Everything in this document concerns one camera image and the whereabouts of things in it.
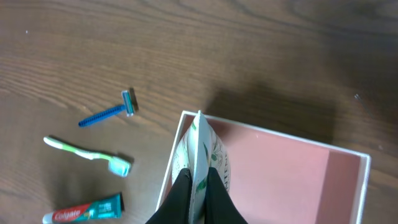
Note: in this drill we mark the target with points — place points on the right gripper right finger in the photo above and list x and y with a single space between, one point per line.
219 208

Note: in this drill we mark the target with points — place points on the white cosmetic tube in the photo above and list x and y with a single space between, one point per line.
199 149

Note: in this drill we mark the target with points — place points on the blue disposable razor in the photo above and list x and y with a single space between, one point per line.
129 106

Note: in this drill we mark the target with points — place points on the white box pink interior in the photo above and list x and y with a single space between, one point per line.
280 178

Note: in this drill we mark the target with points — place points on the Colgate toothpaste tube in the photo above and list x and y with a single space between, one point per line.
107 208

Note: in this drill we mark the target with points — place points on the green white toothbrush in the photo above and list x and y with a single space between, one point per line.
116 165

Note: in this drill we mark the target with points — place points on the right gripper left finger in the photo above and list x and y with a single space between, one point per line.
175 208

